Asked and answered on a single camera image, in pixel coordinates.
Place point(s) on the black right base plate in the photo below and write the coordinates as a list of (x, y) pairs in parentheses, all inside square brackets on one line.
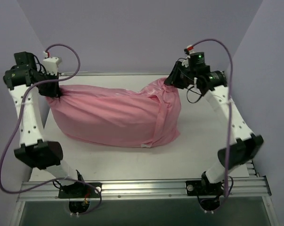
[(200, 188)]

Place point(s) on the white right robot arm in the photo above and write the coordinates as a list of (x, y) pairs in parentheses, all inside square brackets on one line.
[(242, 144)]

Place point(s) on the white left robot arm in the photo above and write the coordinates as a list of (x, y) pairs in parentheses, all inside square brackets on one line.
[(22, 82)]

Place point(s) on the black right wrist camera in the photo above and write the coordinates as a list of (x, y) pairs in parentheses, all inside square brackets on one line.
[(195, 62)]

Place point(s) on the aluminium right side rail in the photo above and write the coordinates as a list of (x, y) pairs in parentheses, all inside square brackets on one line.
[(251, 169)]

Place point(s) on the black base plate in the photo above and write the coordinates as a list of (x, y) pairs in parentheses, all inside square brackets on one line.
[(200, 188), (77, 190)]

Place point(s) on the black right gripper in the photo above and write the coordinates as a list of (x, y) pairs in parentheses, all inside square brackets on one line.
[(173, 76)]

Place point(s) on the pink floral pillowcase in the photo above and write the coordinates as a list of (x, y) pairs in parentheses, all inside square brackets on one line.
[(118, 117)]

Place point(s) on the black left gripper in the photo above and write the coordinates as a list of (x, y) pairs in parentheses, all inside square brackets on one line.
[(52, 87)]

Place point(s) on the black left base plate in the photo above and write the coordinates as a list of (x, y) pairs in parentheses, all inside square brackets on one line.
[(77, 190)]

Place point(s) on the aluminium rail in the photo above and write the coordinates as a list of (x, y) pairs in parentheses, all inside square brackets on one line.
[(251, 169), (152, 189)]

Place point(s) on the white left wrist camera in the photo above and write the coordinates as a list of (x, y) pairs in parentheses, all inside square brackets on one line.
[(51, 65)]

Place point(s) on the aluminium front rail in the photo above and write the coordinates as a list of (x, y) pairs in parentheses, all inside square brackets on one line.
[(152, 189)]

